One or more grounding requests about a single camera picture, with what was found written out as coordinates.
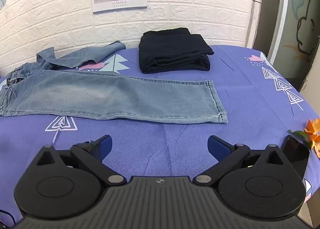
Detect orange peel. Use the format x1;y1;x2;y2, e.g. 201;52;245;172
304;118;320;159

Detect dark cable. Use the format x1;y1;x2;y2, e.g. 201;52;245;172
0;209;16;226

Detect light blue denim pants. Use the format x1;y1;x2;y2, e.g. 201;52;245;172
0;40;228;124

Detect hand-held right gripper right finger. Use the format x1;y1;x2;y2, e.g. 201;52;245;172
193;135;285;185

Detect cartoon printed door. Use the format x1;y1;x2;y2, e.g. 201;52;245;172
267;0;320;79

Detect green leaf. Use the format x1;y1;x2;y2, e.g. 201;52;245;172
288;130;310;142

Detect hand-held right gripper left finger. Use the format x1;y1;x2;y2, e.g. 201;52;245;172
36;134;127;186

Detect folded black pants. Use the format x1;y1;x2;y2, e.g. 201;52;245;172
138;27;215;74

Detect purple printed bedsheet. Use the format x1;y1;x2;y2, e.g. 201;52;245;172
0;45;320;229

